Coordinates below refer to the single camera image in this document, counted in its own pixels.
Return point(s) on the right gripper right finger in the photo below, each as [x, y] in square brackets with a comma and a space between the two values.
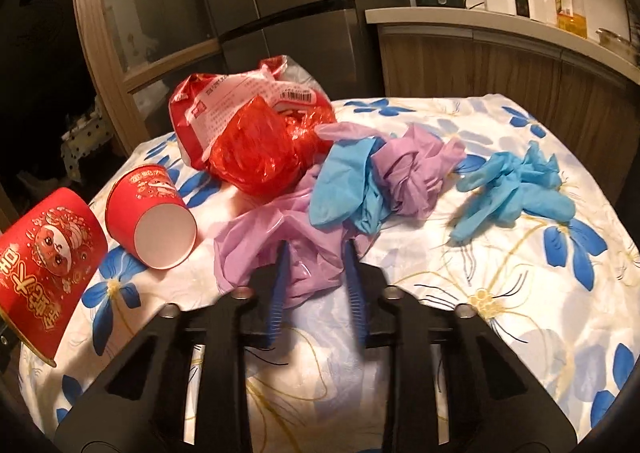
[365, 285]

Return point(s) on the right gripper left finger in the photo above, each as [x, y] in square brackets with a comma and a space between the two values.
[269, 284]

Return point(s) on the purple plastic glove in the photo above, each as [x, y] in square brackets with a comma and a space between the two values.
[252, 240]

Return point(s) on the blue nitrile glove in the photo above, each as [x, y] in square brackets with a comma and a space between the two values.
[347, 188]

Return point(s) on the red plastic bag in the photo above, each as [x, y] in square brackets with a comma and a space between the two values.
[264, 152]

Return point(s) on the blue glove pair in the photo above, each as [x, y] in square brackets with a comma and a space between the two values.
[507, 186]

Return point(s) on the red white snack bag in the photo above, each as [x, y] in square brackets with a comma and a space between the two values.
[203, 104]

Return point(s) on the red paper cup with cartoon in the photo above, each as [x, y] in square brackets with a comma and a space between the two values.
[48, 258]

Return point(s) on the kitchen counter with cabinets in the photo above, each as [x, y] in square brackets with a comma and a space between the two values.
[586, 95]

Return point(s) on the red paper cup lying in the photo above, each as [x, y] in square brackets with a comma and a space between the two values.
[145, 214]

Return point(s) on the floral white blue tablecloth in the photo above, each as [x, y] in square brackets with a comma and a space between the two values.
[564, 297]

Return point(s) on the polka dot cloth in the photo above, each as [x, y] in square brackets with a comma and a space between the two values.
[89, 133]

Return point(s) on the cooking oil bottle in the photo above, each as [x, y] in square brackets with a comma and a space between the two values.
[570, 16]

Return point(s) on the steel bowl on counter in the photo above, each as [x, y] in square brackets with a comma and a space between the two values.
[618, 45]

